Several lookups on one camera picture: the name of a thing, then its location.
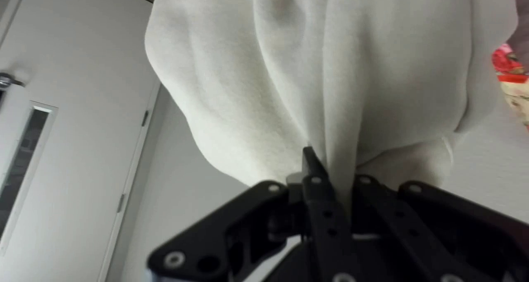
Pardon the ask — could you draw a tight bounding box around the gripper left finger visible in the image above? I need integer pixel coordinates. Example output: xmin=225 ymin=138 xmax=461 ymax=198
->
xmin=147 ymin=146 xmax=357 ymax=282

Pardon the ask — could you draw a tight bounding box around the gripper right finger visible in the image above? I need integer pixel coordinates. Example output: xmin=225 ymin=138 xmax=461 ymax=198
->
xmin=352 ymin=174 xmax=529 ymax=282

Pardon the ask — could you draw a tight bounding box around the white jersey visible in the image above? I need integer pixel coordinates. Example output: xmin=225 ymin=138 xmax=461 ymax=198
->
xmin=145 ymin=0 xmax=519 ymax=204

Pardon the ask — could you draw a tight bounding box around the red patterned cloth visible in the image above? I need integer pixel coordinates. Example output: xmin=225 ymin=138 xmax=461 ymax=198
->
xmin=491 ymin=43 xmax=529 ymax=130

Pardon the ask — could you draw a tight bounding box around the white door with window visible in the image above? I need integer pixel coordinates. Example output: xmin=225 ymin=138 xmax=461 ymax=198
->
xmin=0 ymin=0 xmax=161 ymax=282

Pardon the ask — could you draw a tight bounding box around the silver door handle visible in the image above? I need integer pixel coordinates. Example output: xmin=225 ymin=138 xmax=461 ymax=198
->
xmin=0 ymin=72 xmax=25 ymax=89

